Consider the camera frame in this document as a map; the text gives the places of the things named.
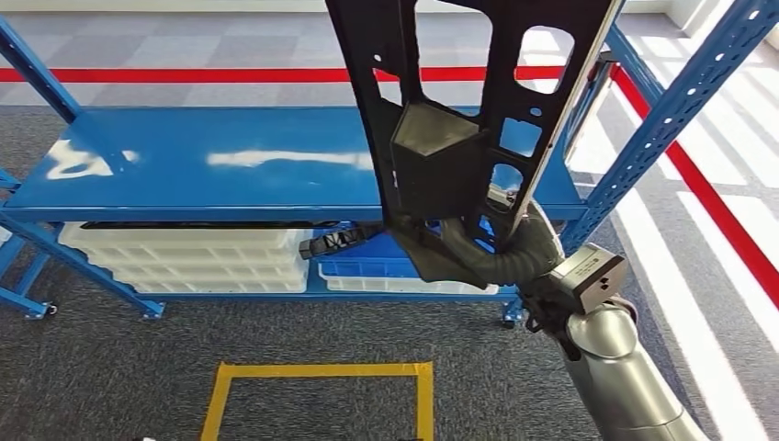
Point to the red floor tape strip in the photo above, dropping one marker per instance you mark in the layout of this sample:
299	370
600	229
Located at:
712	201
182	75

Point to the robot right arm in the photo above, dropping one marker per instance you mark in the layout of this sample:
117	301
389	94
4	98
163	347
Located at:
621	377

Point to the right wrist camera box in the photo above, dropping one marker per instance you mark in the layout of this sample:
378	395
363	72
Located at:
584	280

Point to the blue plastic crate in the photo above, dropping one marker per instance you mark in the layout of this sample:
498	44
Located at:
365	265

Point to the black plastic panel part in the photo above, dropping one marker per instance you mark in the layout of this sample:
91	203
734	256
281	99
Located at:
365	36

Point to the long black plastic part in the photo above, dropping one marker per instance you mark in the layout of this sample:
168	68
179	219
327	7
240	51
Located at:
335	240

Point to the yellow floor tape square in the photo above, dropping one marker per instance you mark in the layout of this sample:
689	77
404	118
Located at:
328	369

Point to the flat black plastic part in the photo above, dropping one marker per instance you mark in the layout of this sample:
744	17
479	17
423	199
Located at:
213	224

